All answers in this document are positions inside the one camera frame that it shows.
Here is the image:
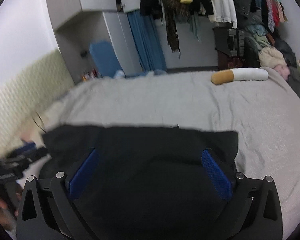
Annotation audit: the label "black garment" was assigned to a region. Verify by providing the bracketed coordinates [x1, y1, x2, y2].
[40, 125, 238, 239]

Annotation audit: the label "pile of clothes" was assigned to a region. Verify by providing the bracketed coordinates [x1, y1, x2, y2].
[238, 20, 300, 98]

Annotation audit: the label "person left hand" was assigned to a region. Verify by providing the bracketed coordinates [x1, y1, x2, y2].
[0, 197, 17, 231]

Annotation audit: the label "cream quilted headboard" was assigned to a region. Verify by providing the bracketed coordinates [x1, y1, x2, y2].
[0, 50, 74, 158]

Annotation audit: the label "grey bed sheet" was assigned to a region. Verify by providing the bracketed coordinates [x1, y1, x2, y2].
[13, 67, 300, 240]

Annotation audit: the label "bottles on nightstand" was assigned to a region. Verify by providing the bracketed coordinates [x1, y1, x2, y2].
[81, 68, 100, 81]

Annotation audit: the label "blue chair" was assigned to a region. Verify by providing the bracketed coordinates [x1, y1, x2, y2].
[89, 40, 126, 79]

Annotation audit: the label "cigarette shaped pillow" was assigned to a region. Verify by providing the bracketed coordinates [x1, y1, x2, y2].
[211, 68, 269, 85]

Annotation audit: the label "grey tall wardrobe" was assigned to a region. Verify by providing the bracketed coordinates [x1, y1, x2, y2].
[46, 0, 142, 83]

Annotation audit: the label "cream beanie hat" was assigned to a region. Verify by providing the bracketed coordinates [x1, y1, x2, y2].
[258, 47, 287, 69]

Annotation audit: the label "blue curtain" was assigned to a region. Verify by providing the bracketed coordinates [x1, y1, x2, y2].
[127, 10, 167, 71]

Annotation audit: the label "black hanging coat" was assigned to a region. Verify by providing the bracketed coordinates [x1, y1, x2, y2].
[140, 0, 163, 20]

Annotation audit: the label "teal clip hanger with socks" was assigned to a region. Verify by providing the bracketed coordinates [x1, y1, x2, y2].
[261, 0, 288, 33]

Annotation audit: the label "white hanging garment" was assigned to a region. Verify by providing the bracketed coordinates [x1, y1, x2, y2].
[209, 0, 238, 29]

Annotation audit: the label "brown patterned scarf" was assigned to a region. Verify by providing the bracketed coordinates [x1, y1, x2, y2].
[163, 0, 189, 56]

